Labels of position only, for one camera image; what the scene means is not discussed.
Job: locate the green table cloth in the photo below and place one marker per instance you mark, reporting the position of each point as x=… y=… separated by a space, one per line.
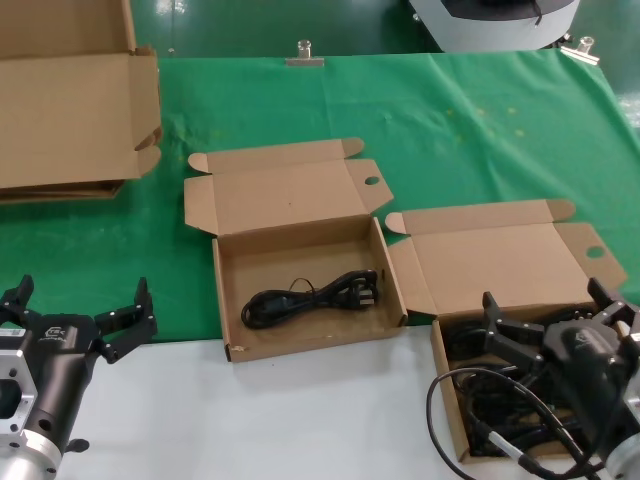
x=450 y=150

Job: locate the large open cardboard box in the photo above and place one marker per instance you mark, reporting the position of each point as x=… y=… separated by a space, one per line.
x=65 y=115

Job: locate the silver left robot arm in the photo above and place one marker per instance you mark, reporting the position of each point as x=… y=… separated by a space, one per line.
x=25 y=460

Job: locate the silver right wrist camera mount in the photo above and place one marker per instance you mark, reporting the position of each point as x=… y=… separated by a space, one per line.
x=635 y=380

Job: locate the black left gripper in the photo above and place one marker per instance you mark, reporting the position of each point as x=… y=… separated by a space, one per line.
x=60 y=380

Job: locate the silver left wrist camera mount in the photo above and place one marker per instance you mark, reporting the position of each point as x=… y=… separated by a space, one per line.
x=15 y=365

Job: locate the silver binder clip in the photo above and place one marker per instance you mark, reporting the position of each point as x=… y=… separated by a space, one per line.
x=582 y=52
x=305 y=61

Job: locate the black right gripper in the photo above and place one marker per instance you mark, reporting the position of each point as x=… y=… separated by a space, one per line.
x=585 y=365

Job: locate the open brown cardboard box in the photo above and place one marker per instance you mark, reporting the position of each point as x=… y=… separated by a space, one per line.
x=300 y=200
x=500 y=260

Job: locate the white wheeled robot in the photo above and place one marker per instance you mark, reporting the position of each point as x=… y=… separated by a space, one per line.
x=500 y=30

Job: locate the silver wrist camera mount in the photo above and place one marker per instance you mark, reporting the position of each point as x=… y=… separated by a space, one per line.
x=635 y=380
x=15 y=365

